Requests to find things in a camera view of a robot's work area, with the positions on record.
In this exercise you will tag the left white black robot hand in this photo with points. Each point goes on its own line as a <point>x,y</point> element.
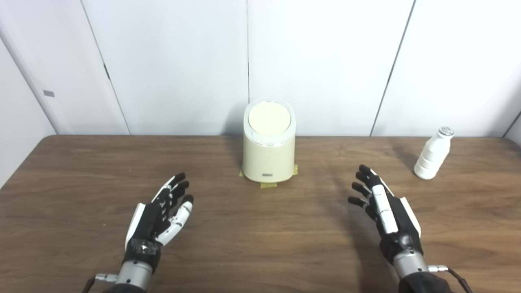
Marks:
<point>150,219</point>

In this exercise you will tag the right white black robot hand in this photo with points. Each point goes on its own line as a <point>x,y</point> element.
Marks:
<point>397,219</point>

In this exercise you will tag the small white plastic bottle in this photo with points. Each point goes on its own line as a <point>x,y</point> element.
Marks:
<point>431,156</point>

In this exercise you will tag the cream-colored bin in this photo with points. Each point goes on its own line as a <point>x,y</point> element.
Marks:
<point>268,160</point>

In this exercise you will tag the round cream bin lid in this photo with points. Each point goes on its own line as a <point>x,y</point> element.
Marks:
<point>269,119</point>

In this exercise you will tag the yellow tape piece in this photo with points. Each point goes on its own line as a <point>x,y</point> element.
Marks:
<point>295,169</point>
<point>268,185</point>
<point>241,172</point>

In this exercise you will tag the small grey wall label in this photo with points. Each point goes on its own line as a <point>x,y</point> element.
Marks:
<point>49,93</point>

